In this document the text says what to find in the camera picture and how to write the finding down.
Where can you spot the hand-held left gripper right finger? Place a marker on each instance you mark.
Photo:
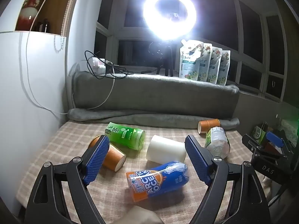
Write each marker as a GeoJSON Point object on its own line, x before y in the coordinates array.
{"type": "Point", "coordinates": [198, 161]}

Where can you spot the clear plastic bottle green label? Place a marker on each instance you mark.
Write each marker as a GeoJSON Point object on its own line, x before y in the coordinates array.
{"type": "Point", "coordinates": [217, 142]}

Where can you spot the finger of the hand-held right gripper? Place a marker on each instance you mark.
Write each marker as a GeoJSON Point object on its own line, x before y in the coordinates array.
{"type": "Point", "coordinates": [275, 138]}
{"type": "Point", "coordinates": [257, 143]}

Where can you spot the white power strip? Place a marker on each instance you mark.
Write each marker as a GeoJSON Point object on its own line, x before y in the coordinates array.
{"type": "Point", "coordinates": [98, 66]}

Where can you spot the green tea can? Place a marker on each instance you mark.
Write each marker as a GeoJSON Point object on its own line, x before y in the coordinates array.
{"type": "Point", "coordinates": [126, 135]}

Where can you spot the black tripod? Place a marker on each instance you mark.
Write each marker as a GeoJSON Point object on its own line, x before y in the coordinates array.
{"type": "Point", "coordinates": [166, 60]}

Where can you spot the large orange paper cup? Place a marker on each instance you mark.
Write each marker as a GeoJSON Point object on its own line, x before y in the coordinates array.
{"type": "Point", "coordinates": [113, 157]}

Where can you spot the small orange paper cup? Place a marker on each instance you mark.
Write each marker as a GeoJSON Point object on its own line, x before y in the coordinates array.
{"type": "Point", "coordinates": [209, 124]}

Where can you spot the white cup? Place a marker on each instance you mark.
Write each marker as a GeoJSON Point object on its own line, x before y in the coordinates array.
{"type": "Point", "coordinates": [165, 149]}

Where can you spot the blue orange drink can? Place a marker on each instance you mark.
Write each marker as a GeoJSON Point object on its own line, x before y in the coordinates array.
{"type": "Point", "coordinates": [158, 179]}

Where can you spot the white cabinet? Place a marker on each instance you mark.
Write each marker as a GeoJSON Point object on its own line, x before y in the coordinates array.
{"type": "Point", "coordinates": [39, 81]}

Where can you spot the beige cloth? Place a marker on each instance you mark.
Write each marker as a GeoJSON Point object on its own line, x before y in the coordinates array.
{"type": "Point", "coordinates": [137, 215]}

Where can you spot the dark bottles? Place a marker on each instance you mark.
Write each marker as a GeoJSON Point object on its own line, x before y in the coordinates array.
{"type": "Point", "coordinates": [43, 25]}

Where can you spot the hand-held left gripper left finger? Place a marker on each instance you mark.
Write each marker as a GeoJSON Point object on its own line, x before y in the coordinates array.
{"type": "Point", "coordinates": [98, 159]}

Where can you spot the grey blanket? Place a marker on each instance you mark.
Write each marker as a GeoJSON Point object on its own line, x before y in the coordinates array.
{"type": "Point", "coordinates": [151, 93]}

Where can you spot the red and white vase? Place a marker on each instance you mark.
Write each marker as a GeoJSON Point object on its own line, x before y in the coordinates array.
{"type": "Point", "coordinates": [29, 14]}

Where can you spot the beige checkered blanket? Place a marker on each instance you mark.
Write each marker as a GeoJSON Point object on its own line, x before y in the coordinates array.
{"type": "Point", "coordinates": [67, 144]}

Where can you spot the white green refill pouch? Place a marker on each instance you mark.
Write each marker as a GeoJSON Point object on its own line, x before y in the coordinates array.
{"type": "Point", "coordinates": [224, 70]}
{"type": "Point", "coordinates": [206, 63]}
{"type": "Point", "coordinates": [189, 60]}
{"type": "Point", "coordinates": [215, 67]}

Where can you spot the green paper bag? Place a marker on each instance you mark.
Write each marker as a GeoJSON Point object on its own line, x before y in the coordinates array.
{"type": "Point", "coordinates": [258, 131]}

